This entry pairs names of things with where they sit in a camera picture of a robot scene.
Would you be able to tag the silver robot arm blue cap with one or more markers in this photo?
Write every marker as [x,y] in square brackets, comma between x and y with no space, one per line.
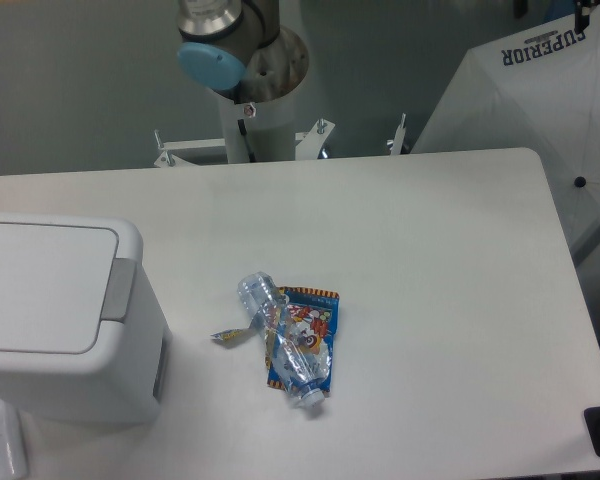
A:
[240,50]

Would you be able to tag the grey trash can push button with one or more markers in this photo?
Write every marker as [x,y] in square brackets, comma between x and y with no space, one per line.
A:
[118,291]

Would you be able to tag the white trash can body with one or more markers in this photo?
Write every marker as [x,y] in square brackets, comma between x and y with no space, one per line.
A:
[118,379]

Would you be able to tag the white trash can lid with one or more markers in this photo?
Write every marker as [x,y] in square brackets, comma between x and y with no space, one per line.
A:
[53,281]

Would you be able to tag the blue colourful snack wrapper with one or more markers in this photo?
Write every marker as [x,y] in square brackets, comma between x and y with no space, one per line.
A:
[313,325]

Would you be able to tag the crushed clear plastic bottle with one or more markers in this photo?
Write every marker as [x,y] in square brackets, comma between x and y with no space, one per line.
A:
[287,368]

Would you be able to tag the white umbrella with lettering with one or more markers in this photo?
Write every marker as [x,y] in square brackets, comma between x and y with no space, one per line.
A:
[537,89]

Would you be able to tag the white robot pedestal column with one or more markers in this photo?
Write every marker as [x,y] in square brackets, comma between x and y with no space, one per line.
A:
[257,132]

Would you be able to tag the white metal base frame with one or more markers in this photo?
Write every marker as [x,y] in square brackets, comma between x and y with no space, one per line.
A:
[309,145]

